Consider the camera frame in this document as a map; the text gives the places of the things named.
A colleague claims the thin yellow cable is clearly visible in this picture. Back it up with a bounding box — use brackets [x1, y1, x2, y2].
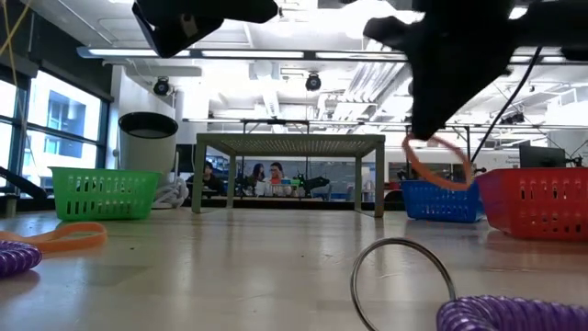
[0, 0, 28, 88]

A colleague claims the blue plastic basket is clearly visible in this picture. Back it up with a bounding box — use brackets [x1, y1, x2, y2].
[399, 178, 484, 224]

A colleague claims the purple coil keychain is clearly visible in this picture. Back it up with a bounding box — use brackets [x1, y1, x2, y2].
[350, 237, 588, 331]
[0, 240, 43, 279]

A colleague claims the orange rubber band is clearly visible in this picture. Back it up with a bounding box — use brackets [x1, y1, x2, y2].
[0, 222, 109, 254]
[401, 132, 474, 192]

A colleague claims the clear crumpled plastic wrap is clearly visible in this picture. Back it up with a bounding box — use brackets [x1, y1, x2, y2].
[153, 177, 190, 210]

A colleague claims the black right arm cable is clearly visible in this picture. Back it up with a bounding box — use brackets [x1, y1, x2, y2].
[470, 45, 546, 163]

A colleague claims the black computer monitor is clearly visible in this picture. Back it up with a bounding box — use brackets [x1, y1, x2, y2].
[518, 144, 567, 168]

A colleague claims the large glass window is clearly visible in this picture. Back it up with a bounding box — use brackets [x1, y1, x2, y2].
[0, 63, 114, 197]

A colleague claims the person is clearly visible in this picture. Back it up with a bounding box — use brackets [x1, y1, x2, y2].
[264, 161, 295, 198]
[247, 163, 267, 185]
[186, 160, 226, 197]

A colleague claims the green plastic basket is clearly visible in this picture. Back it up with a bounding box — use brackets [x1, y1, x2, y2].
[50, 165, 163, 223]

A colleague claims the red plastic basket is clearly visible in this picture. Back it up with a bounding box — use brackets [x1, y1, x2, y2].
[475, 166, 588, 244]

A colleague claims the white cylindrical cup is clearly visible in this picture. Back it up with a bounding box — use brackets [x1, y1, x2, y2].
[118, 111, 179, 188]

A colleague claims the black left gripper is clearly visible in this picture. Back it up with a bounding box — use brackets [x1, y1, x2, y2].
[131, 0, 279, 59]

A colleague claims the black overhead light bar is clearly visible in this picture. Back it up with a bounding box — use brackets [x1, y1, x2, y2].
[75, 45, 588, 65]

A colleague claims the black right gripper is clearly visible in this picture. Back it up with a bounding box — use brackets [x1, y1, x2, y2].
[362, 0, 520, 141]

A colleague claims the green perforated metal shelf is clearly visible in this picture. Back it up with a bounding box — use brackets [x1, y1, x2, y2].
[191, 132, 387, 219]

